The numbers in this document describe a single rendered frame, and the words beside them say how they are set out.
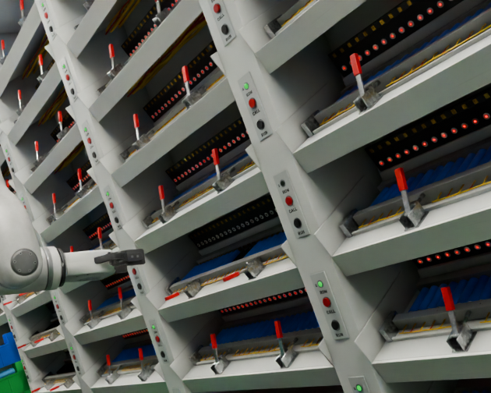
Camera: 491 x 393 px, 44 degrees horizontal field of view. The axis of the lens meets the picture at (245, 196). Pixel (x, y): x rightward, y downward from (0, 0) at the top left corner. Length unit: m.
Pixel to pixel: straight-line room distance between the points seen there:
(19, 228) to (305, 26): 0.59
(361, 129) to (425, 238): 0.19
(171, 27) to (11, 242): 0.56
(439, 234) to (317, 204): 0.25
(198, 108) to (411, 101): 0.52
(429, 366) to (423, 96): 0.42
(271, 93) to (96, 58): 0.82
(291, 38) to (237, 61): 0.14
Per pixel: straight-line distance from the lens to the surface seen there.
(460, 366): 0.98
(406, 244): 0.96
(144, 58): 1.44
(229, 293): 1.34
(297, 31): 1.04
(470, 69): 0.85
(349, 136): 0.98
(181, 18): 1.30
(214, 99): 1.23
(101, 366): 2.31
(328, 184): 1.10
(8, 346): 1.76
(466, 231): 0.89
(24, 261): 1.11
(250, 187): 1.19
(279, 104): 1.10
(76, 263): 1.21
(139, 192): 1.69
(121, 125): 1.74
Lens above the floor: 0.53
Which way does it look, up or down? 5 degrees up
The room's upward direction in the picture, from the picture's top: 20 degrees counter-clockwise
